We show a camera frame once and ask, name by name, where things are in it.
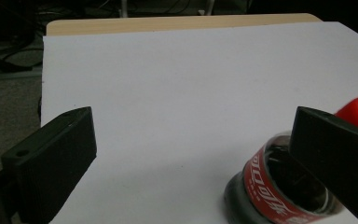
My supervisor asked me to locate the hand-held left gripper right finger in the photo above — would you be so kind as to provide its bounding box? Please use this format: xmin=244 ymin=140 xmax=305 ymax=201
xmin=288 ymin=105 xmax=358 ymax=223

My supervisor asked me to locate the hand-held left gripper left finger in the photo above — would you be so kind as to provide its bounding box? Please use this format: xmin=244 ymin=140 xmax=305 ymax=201
xmin=0 ymin=106 xmax=98 ymax=224

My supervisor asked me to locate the cola bottle with red label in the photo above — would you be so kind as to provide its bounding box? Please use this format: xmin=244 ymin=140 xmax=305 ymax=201
xmin=223 ymin=132 xmax=347 ymax=224

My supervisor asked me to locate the white stand leg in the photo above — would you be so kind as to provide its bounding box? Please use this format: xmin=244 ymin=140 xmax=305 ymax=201
xmin=118 ymin=0 xmax=129 ymax=19
xmin=198 ymin=0 xmax=216 ymax=17

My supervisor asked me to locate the black cable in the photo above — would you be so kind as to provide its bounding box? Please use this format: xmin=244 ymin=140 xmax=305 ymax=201
xmin=0 ymin=29 xmax=45 ymax=68

